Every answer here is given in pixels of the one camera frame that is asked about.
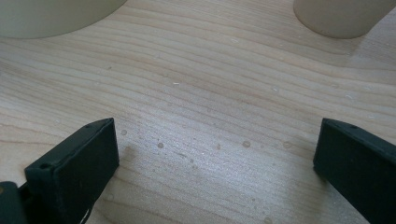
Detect beige paper cup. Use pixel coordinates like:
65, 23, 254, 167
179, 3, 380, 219
292, 0, 396, 40

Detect white bowl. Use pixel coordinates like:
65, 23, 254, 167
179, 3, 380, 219
0, 0, 128, 40

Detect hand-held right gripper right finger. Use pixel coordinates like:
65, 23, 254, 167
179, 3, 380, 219
313, 118, 396, 224

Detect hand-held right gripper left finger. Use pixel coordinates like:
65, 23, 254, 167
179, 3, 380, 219
23, 117, 120, 224

